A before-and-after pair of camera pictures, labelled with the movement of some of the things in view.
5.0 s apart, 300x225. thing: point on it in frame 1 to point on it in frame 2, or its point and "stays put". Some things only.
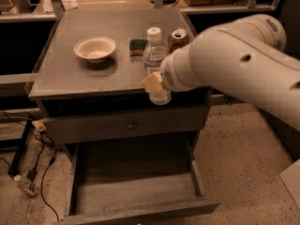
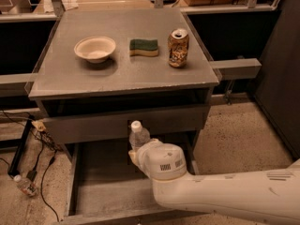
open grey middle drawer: [136, 181] stays put
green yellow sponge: [137, 47] stays put
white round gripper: [172, 72] to [144, 155]
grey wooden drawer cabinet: [87, 71] stays put
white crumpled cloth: [69, 1] stays put
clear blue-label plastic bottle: [155, 53] to [139, 136]
